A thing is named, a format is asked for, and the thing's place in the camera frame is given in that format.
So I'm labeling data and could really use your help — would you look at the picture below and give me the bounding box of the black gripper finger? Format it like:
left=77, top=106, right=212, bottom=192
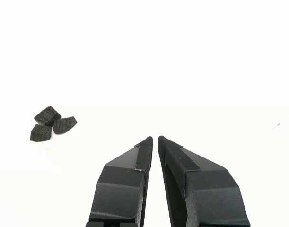
left=158, top=135, right=251, bottom=227
left=85, top=136, right=154, bottom=227

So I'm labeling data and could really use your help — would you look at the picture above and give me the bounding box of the black foam cube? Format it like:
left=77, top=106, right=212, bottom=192
left=29, top=124, right=53, bottom=142
left=34, top=105, right=62, bottom=127
left=53, top=115, right=78, bottom=135

